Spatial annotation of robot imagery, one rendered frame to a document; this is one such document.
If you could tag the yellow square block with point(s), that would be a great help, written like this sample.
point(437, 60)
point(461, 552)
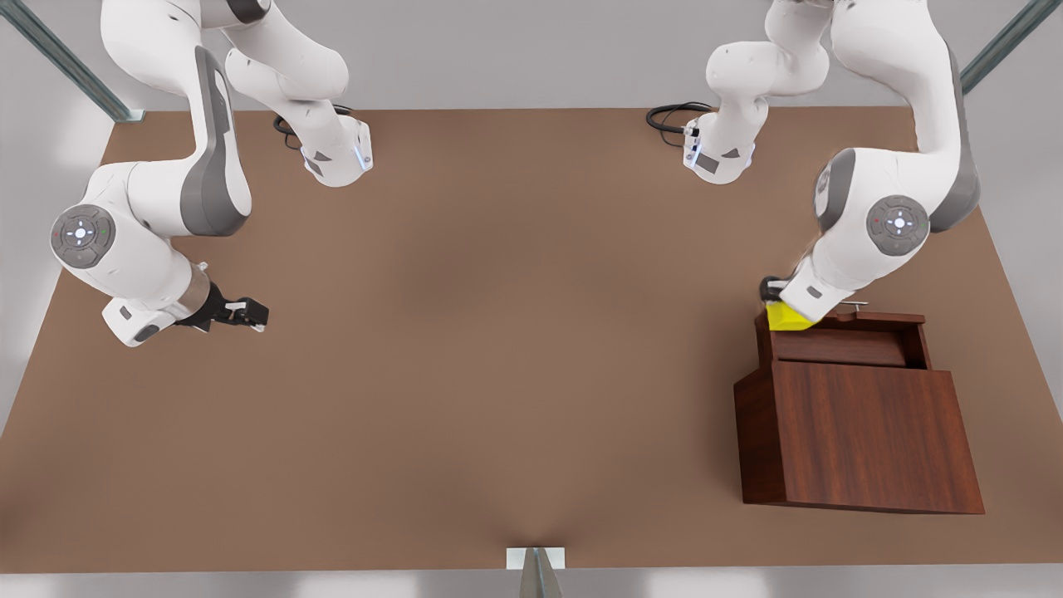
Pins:
point(787, 319)

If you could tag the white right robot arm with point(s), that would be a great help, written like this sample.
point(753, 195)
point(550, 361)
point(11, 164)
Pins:
point(149, 199)

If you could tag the dark wooden drawer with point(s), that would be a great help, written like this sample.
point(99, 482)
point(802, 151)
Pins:
point(839, 345)

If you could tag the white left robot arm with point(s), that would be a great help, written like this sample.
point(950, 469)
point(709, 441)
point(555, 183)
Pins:
point(880, 208)

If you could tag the silver frame post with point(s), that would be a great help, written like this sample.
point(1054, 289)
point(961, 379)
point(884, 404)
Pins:
point(62, 58)
point(1001, 41)
point(536, 569)

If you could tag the dark wooden cabinet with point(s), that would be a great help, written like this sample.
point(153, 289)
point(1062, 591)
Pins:
point(872, 440)

